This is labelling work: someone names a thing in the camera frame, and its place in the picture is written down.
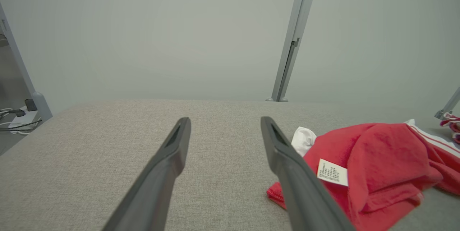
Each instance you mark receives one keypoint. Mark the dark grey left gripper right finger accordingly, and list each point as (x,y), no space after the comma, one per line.
(298,191)

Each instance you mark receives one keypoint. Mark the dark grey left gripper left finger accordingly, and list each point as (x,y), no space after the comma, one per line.
(158,180)

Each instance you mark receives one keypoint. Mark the red garment with white sleeves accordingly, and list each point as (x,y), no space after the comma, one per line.
(381,159)

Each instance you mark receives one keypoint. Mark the grey fabric sofa seat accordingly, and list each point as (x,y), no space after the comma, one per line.
(107,144)

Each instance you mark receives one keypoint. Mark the black power adapter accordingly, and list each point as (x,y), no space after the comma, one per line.
(31,105)

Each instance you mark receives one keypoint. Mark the white power strip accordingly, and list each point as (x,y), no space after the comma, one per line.
(21,119)

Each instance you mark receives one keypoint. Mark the grey table leg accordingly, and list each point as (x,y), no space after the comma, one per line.
(21,69)

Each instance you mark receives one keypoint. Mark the grey double partition post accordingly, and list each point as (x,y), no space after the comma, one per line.
(296,26)

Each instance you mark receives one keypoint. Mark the grey partition post foot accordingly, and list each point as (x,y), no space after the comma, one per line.
(449,105)

